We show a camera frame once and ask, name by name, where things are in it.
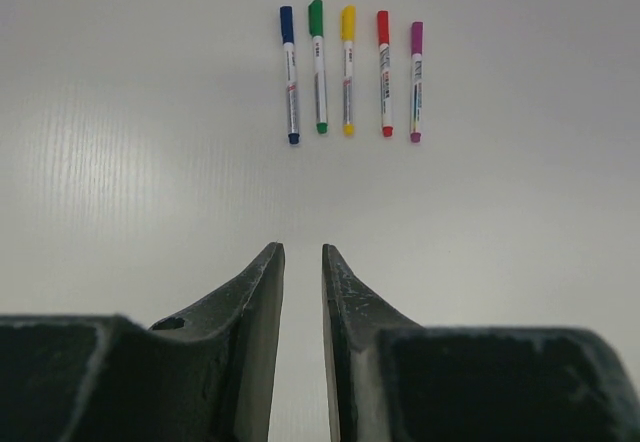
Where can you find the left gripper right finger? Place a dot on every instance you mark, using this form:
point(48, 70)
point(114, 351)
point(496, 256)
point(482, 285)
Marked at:
point(391, 379)

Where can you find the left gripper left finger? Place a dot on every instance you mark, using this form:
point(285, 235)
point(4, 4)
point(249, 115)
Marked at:
point(205, 373)

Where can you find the purple marker pen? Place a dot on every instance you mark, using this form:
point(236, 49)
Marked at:
point(416, 99)

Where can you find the red marker pen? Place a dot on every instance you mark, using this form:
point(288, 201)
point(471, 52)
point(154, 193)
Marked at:
point(387, 127)

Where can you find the blue marker pen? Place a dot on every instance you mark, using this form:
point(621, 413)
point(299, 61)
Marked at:
point(293, 130)

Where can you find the yellow marker pen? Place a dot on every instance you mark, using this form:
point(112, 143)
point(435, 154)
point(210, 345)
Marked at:
point(348, 76)

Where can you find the green marker pen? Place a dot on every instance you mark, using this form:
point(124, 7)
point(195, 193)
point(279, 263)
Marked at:
point(320, 92)

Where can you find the purple pen cap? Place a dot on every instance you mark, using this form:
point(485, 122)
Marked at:
point(417, 38)

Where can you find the red pen cap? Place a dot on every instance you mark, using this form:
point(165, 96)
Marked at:
point(383, 30)

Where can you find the yellow pen cap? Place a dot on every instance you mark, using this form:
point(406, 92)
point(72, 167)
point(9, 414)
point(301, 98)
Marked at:
point(348, 23)

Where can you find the blue pen cap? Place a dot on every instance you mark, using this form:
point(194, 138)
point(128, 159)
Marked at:
point(287, 24)

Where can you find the green pen cap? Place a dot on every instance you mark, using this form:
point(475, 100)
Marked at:
point(315, 18)

